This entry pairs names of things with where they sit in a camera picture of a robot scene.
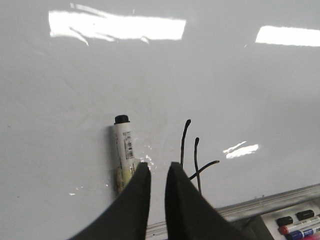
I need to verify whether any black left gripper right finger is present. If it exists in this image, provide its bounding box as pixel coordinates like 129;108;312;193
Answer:
165;162;249;240

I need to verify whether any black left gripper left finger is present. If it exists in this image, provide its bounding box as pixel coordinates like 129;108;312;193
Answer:
71;162;151;240

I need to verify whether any white black-tipped whiteboard marker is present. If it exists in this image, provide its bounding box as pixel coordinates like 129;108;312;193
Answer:
110;114;140;194

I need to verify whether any grey aluminium whiteboard tray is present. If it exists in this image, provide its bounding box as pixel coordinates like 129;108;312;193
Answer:
146;183;320;238

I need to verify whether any white whiteboard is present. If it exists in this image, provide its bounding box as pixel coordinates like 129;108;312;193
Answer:
0;0;320;240

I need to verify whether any black capped marker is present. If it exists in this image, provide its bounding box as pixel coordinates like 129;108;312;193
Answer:
295;209;315;221
275;216;293;227

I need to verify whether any red capped marker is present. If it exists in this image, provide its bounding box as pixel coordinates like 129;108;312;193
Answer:
278;219;320;235

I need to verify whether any white marker storage tray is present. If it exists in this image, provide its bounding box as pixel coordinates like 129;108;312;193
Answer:
261;206;320;240

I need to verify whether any blue capped marker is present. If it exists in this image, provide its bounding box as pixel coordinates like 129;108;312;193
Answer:
285;227;320;240

